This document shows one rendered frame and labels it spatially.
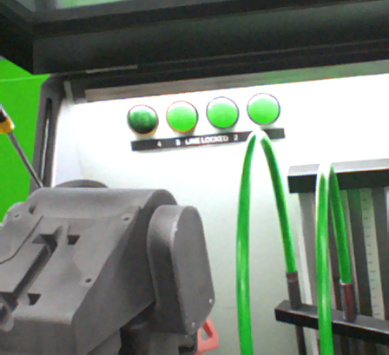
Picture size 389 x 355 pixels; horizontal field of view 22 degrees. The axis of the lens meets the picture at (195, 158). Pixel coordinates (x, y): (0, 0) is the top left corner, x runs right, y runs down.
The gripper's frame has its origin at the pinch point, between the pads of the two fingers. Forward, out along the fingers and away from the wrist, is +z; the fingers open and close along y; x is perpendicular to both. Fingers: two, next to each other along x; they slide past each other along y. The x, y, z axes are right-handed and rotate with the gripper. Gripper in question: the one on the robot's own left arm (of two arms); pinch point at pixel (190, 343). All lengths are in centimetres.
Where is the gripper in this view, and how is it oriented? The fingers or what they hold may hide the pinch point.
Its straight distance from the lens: 101.8
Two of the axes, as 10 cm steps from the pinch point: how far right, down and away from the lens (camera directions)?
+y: -8.6, 2.5, 4.6
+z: 5.2, 3.9, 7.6
